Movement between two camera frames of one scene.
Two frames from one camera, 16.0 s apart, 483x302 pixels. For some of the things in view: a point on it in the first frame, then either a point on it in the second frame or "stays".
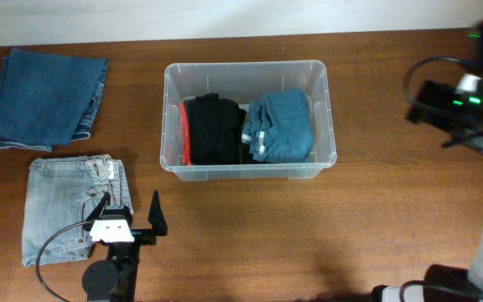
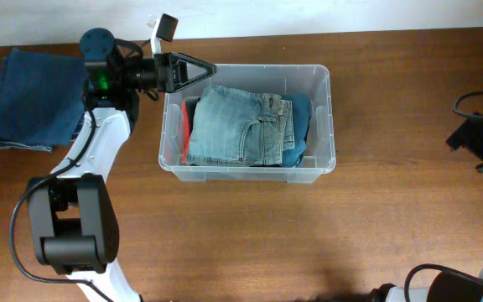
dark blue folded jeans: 44,100 stays
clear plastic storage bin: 244,82 stays
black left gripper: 143,236 → 163,72
